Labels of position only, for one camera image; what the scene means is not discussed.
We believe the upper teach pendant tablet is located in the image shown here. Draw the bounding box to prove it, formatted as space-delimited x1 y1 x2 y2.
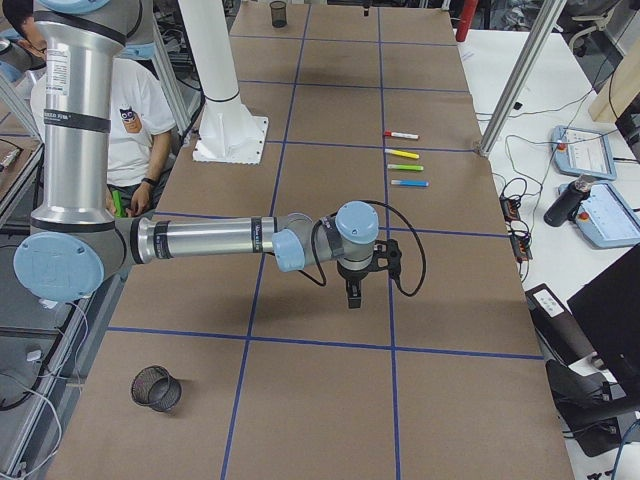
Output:
551 125 617 180

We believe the near black mesh pen cup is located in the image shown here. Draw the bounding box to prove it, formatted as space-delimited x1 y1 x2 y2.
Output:
130 365 182 413

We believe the green handheld tool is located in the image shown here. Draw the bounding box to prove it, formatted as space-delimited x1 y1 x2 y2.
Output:
111 190 126 218

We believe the black monitor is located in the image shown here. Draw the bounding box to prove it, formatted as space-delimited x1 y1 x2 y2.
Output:
568 246 639 393

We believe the black water bottle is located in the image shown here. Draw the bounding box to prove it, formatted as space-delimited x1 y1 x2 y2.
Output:
543 175 595 227

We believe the green highlighter pen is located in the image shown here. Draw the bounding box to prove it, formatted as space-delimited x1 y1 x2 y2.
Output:
387 164 424 172

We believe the aluminium frame post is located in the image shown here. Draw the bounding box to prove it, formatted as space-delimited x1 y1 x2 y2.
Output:
477 0 566 158

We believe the seated person white t-shirt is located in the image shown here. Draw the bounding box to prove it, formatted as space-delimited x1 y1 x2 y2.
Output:
3 0 177 217

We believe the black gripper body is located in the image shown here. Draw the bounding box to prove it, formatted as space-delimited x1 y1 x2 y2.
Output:
337 259 372 290

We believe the red fire extinguisher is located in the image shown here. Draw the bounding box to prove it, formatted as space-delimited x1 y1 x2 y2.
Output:
455 0 479 43

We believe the blue highlighter pen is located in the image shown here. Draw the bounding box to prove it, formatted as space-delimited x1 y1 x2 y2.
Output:
390 179 429 188

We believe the red and white marker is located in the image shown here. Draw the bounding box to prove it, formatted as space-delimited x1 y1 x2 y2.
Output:
384 131 420 140

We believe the teach pendant tablet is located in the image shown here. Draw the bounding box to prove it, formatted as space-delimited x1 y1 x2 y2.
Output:
571 181 639 249
551 125 617 180

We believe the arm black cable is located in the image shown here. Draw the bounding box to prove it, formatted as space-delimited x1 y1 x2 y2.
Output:
297 200 428 297

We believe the black mesh pen cup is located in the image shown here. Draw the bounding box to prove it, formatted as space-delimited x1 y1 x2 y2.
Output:
269 0 287 28
130 365 182 413

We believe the lower teach pendant tablet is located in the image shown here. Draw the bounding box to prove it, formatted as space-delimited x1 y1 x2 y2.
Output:
571 181 639 249

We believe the far black mesh pen cup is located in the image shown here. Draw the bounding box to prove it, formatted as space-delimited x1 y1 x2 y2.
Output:
269 0 287 28

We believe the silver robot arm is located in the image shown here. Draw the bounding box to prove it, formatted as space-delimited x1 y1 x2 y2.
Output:
13 1 382 308

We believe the white central pedestal column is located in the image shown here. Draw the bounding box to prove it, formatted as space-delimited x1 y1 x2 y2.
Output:
179 0 269 165

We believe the black usb hub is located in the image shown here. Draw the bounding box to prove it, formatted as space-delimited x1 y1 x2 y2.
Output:
500 196 521 222

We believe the yellow highlighter pen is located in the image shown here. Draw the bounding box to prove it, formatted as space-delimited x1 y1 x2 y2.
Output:
384 148 420 160

